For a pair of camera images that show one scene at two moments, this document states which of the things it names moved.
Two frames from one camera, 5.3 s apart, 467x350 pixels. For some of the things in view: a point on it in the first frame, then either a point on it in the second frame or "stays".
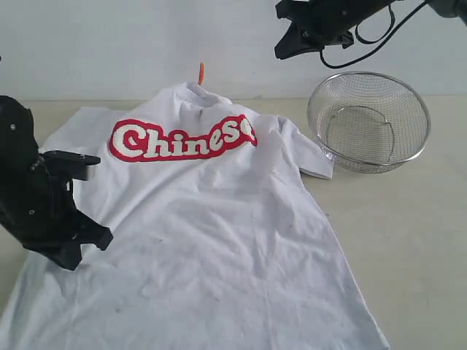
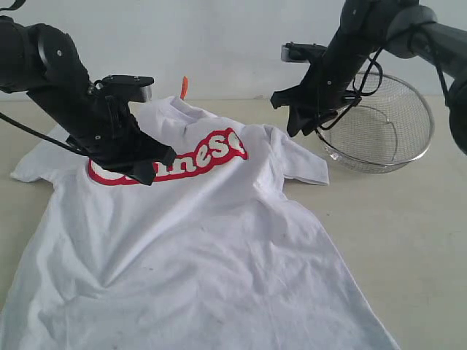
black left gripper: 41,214 -> 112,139
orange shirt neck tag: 201,74 -> 184,88
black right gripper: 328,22 -> 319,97
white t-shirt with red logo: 216,243 stays
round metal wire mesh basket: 368,122 stays
